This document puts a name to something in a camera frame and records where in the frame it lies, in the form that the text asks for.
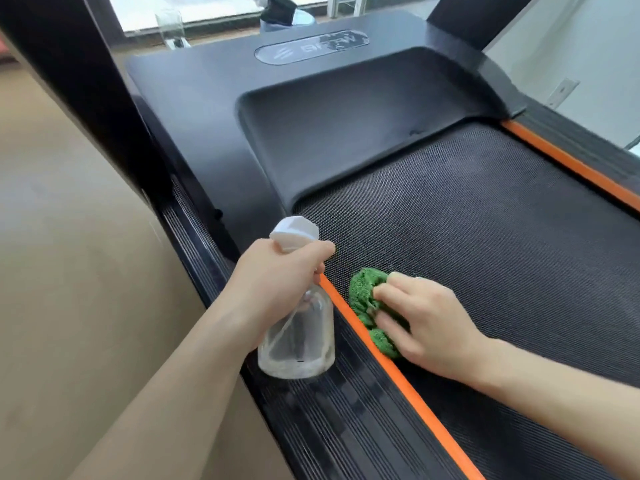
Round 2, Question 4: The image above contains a person's left hand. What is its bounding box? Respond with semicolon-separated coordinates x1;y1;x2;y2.
219;238;337;353

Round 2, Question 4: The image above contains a person's right hand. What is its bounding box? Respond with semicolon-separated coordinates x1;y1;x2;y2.
367;271;493;388

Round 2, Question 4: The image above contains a clear spray bottle white trigger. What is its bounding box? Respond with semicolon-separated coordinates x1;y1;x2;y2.
256;215;336;381

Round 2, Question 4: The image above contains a green cloth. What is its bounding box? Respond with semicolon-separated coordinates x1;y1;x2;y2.
348;267;411;359

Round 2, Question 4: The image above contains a black orange-striped treadmill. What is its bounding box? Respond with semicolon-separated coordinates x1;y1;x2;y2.
0;0;640;480

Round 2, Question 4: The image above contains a person's right forearm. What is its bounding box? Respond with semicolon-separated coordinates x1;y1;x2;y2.
475;337;640;480

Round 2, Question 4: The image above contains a person's left forearm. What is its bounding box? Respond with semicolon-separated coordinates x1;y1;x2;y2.
67;304;256;480

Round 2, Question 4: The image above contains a dark grey cloth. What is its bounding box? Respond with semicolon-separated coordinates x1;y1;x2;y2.
259;0;299;27

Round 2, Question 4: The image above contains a floor socket with clear cover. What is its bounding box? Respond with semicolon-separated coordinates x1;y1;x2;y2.
155;9;192;51

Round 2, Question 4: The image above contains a grey metal beam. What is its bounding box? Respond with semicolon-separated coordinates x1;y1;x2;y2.
326;0;369;19

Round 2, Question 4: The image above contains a black window frame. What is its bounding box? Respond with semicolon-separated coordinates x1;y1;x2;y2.
85;0;331;48

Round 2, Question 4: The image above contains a grey metal bracket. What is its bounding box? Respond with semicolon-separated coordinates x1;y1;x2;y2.
543;77;581;110

